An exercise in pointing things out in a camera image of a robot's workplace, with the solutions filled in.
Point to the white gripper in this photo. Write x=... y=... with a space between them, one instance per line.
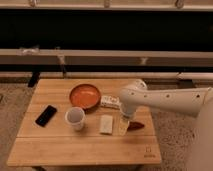
x=127 y=111

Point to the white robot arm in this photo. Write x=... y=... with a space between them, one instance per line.
x=195 y=102

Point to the dark red pepper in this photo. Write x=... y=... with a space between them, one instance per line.
x=135 y=126

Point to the orange ceramic bowl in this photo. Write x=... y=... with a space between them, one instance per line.
x=85 y=96

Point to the white ceramic cup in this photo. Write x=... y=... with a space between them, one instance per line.
x=75 y=116

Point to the white soap bar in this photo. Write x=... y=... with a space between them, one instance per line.
x=106 y=124

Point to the white patterned box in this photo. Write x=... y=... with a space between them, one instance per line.
x=110 y=102

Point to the wooden table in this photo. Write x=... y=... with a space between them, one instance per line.
x=57 y=144

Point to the black smartphone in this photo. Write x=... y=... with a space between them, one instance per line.
x=46 y=115

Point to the white shelf rail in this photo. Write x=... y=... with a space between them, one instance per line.
x=105 y=57

